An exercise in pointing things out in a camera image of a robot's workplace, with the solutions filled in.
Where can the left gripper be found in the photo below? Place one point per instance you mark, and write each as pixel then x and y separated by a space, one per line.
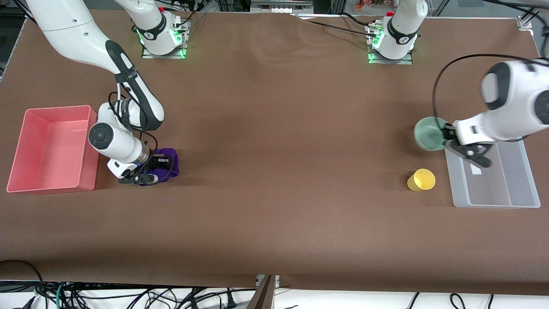
pixel 448 131

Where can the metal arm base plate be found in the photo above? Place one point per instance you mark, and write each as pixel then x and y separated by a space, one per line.
pixel 165 55
pixel 390 61

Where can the black plug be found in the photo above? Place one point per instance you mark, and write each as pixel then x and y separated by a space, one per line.
pixel 231 302

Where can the yellow cup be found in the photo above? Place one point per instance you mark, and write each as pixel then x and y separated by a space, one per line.
pixel 421 180

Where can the purple cloth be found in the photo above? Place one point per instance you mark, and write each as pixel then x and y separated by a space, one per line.
pixel 165 152

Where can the pale green bowl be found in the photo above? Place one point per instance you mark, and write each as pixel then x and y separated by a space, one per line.
pixel 426 135

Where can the metal corner bracket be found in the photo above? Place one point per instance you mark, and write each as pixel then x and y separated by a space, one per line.
pixel 525 22

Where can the pink plastic bin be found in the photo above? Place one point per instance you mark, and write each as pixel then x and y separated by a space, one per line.
pixel 51 150

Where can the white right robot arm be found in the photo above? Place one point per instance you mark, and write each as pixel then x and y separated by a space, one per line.
pixel 77 38

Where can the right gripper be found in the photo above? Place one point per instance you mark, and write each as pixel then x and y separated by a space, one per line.
pixel 157 162

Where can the clear plastic bin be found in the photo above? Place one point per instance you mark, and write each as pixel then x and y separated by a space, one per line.
pixel 502 184

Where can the brown wooden beam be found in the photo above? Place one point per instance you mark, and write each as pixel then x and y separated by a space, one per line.
pixel 263 296

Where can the white power strip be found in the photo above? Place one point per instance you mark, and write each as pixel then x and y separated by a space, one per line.
pixel 279 7

